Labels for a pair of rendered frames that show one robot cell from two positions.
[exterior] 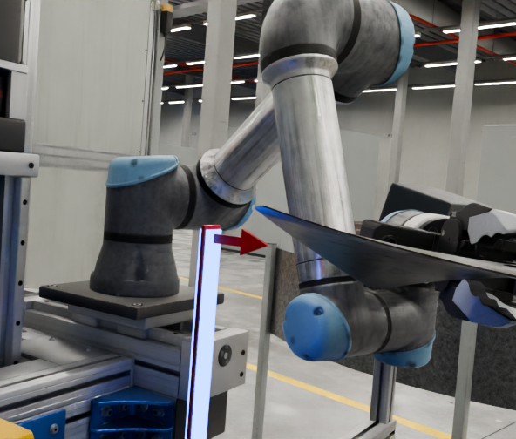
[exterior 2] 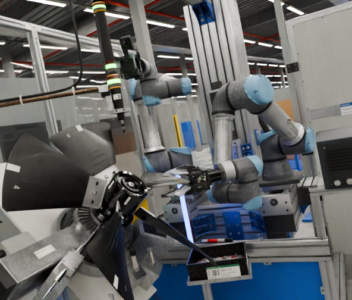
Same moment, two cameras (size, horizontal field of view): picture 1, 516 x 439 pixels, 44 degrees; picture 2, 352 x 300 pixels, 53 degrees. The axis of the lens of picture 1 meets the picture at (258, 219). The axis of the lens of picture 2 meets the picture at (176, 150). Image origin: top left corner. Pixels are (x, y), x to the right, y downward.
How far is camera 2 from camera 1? 1.53 m
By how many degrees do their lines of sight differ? 83
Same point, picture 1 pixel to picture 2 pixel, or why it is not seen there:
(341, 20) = (221, 100)
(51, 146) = not seen: outside the picture
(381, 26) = (236, 94)
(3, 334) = not seen: hidden behind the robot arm
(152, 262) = (268, 168)
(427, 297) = (241, 187)
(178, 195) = (273, 144)
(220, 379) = (273, 210)
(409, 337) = (237, 199)
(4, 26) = not seen: hidden behind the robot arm
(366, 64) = (242, 105)
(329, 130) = (216, 137)
